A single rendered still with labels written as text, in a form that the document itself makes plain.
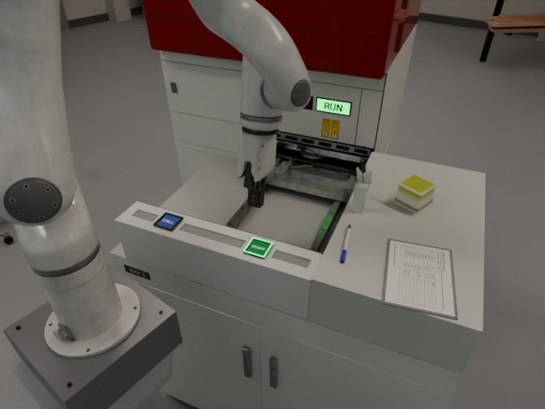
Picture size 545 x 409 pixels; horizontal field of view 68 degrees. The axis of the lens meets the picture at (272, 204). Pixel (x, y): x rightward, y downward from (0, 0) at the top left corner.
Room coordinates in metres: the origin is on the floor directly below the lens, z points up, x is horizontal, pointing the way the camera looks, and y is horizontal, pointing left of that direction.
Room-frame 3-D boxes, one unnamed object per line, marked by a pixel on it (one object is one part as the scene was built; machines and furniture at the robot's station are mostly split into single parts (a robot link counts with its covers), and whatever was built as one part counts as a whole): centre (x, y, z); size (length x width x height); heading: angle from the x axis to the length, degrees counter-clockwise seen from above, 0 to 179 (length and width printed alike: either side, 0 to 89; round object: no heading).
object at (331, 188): (1.16, -0.11, 0.87); 0.36 x 0.08 x 0.03; 66
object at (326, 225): (0.96, -0.17, 0.84); 0.50 x 0.02 x 0.03; 156
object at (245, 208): (1.07, 0.08, 0.84); 0.50 x 0.02 x 0.03; 156
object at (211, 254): (0.77, 0.15, 0.89); 0.55 x 0.09 x 0.14; 66
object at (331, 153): (1.28, -0.13, 0.89); 0.44 x 0.02 x 0.10; 66
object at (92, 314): (0.55, 0.38, 1.02); 0.19 x 0.19 x 0.18
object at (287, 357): (0.95, -0.09, 0.41); 0.96 x 0.64 x 0.82; 66
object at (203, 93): (1.36, 0.03, 1.02); 0.81 x 0.03 x 0.40; 66
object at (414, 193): (0.90, -0.39, 1.00); 0.07 x 0.07 x 0.07; 40
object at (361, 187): (0.88, -0.24, 1.03); 0.06 x 0.04 x 0.13; 156
